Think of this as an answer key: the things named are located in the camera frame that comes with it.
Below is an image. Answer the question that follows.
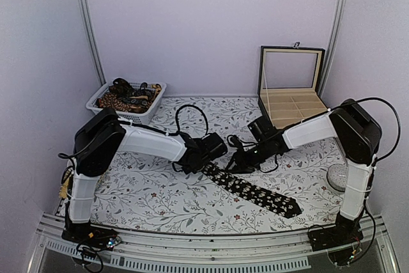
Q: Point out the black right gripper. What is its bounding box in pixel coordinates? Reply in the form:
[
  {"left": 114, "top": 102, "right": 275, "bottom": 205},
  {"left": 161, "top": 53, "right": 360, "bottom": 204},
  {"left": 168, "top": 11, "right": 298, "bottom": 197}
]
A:
[{"left": 226, "top": 139, "right": 272, "bottom": 173}]

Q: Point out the black floral tie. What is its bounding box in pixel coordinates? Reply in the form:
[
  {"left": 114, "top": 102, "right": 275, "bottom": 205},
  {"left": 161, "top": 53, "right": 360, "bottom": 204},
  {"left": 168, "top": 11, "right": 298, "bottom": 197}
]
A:
[{"left": 202, "top": 164, "right": 302, "bottom": 219}]

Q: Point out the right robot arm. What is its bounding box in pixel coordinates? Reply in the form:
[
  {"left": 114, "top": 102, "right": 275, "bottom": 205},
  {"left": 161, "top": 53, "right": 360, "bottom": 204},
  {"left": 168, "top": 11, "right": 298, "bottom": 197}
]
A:
[{"left": 226, "top": 99, "right": 382, "bottom": 247}]

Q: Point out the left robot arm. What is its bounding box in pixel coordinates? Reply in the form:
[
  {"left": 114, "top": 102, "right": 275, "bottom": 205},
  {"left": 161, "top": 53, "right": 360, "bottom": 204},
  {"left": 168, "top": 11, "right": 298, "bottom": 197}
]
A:
[{"left": 58, "top": 107, "right": 228, "bottom": 247}]

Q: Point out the brown patterned ties pile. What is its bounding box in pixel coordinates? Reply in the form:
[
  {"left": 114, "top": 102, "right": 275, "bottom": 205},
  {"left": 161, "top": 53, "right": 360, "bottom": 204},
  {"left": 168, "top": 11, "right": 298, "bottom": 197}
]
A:
[{"left": 96, "top": 78, "right": 162, "bottom": 114}]

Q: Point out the floral tablecloth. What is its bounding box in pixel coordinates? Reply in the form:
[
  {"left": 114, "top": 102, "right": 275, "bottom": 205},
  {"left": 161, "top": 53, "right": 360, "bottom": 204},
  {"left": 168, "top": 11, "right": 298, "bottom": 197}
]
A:
[{"left": 82, "top": 95, "right": 348, "bottom": 235}]

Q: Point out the white plastic basket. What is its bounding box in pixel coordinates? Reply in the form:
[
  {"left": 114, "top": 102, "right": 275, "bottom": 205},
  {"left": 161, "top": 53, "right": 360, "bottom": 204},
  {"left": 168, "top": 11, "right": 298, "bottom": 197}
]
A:
[{"left": 86, "top": 77, "right": 167, "bottom": 125}]

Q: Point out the patterned round bowl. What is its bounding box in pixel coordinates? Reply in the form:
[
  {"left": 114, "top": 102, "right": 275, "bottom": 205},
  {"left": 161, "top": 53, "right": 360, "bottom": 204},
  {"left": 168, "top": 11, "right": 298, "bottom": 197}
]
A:
[{"left": 327, "top": 164, "right": 348, "bottom": 192}]

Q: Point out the black compartment storage box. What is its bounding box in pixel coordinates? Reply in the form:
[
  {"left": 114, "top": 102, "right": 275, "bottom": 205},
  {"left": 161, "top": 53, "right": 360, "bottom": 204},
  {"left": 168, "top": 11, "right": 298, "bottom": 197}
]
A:
[{"left": 258, "top": 45, "right": 327, "bottom": 129}]

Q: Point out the woven bamboo tray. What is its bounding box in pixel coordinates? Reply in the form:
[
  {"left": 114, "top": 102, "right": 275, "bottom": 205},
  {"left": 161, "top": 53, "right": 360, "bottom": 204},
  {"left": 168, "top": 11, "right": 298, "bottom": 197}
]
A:
[{"left": 59, "top": 165, "right": 74, "bottom": 199}]

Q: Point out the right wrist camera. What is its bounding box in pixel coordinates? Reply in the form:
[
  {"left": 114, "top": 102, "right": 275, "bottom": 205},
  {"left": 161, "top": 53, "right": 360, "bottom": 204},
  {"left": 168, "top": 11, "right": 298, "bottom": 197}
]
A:
[{"left": 227, "top": 135, "right": 244, "bottom": 152}]

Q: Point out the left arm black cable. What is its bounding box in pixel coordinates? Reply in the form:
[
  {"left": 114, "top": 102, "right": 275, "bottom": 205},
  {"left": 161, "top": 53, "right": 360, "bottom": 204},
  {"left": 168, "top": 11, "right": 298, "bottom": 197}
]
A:
[{"left": 57, "top": 104, "right": 210, "bottom": 171}]

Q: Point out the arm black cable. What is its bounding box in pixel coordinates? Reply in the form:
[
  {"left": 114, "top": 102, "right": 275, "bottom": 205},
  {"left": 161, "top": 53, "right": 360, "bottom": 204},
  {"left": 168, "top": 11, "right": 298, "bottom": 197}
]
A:
[
  {"left": 57, "top": 104, "right": 210, "bottom": 171},
  {"left": 338, "top": 97, "right": 402, "bottom": 162}
]

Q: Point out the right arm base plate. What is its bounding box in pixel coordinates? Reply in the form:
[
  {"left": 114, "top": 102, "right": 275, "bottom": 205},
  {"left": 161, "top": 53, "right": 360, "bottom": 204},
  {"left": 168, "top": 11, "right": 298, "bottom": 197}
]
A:
[{"left": 307, "top": 225, "right": 364, "bottom": 251}]

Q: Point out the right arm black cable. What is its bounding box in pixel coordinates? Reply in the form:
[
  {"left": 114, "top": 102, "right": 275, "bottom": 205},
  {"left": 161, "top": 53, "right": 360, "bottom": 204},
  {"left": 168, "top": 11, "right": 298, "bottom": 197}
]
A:
[{"left": 338, "top": 97, "right": 402, "bottom": 162}]

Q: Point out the aluminium front rail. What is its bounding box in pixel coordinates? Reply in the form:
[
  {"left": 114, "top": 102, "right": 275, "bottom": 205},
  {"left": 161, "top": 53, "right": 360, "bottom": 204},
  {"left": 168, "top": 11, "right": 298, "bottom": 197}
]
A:
[{"left": 27, "top": 214, "right": 400, "bottom": 272}]

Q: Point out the right metal frame post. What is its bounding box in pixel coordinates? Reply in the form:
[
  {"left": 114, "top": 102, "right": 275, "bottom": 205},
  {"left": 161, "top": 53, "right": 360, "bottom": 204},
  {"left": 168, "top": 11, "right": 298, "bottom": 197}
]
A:
[{"left": 318, "top": 0, "right": 346, "bottom": 97}]

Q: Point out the metal frame post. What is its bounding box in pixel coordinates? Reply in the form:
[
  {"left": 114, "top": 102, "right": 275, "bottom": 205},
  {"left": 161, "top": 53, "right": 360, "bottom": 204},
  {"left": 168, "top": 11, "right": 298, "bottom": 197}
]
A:
[
  {"left": 78, "top": 0, "right": 106, "bottom": 86},
  {"left": 318, "top": 0, "right": 346, "bottom": 97}
]

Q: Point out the left metal frame post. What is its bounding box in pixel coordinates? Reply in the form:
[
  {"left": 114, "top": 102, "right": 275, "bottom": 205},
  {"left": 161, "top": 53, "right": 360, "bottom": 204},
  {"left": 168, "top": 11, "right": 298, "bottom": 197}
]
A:
[{"left": 78, "top": 0, "right": 106, "bottom": 86}]

